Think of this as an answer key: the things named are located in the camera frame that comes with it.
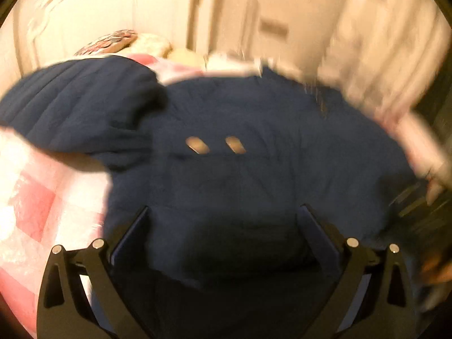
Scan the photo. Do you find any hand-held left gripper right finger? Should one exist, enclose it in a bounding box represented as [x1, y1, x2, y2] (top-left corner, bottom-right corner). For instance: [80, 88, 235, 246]
[299, 203, 418, 339]

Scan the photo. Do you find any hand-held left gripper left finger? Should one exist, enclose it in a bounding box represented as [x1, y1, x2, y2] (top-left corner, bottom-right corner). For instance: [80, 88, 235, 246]
[37, 206, 153, 339]

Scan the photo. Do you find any navy quilted jacket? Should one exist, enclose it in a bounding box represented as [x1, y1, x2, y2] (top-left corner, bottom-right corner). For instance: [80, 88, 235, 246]
[0, 56, 429, 339]

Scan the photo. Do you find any pink checked bed sheet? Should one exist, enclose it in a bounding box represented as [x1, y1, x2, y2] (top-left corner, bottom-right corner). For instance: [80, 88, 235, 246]
[0, 52, 452, 331]

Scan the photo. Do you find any white printed curtain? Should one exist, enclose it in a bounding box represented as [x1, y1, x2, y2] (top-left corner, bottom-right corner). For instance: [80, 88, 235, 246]
[316, 0, 451, 117]

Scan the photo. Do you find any pale yellow pillow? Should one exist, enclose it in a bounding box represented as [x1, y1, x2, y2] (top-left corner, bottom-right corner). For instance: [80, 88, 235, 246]
[169, 47, 207, 68]
[132, 33, 173, 58]

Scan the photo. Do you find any red patterned pillow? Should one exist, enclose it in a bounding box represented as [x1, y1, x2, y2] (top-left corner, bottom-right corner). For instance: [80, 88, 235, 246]
[73, 28, 139, 56]

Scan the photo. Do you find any white wooden headboard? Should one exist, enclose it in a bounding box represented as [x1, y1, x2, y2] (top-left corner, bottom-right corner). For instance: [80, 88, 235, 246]
[14, 0, 220, 75]

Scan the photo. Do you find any brass wall switch panel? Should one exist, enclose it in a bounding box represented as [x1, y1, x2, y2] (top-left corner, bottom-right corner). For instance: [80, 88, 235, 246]
[259, 19, 290, 36]

